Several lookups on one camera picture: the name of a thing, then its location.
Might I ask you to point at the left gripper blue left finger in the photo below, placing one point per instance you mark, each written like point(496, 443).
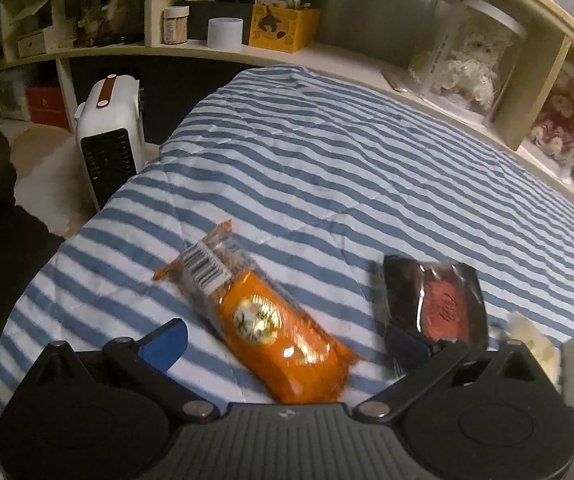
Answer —
point(163, 347)

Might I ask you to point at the small lidded jar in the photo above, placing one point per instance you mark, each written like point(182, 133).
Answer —
point(175, 24)

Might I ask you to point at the yellow cardboard box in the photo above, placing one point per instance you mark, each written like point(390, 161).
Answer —
point(282, 29)

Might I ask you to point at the blue white striped quilt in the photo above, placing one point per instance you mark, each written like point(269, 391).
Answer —
point(321, 179)

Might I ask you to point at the white portable heater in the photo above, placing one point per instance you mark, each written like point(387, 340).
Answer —
point(110, 135)

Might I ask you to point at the clear bag pale chips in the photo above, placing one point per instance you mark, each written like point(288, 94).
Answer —
point(547, 354)

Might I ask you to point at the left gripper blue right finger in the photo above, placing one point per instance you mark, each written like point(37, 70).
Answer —
point(407, 350)

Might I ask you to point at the red box under shelf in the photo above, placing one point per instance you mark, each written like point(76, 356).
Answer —
point(46, 106)

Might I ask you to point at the small orange snack pack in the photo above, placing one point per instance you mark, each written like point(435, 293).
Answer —
point(261, 324)

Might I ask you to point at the white dress doll case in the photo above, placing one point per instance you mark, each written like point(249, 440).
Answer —
point(466, 55)

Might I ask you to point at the black red pastry pack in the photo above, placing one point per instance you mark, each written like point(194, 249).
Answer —
point(437, 299)

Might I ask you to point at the pink dress doll case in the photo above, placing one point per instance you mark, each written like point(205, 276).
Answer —
point(550, 139)

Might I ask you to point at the white cylinder container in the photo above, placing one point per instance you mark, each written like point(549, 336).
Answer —
point(225, 33)

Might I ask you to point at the wooden headboard shelf unit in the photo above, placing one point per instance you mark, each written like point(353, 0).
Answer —
point(367, 41)

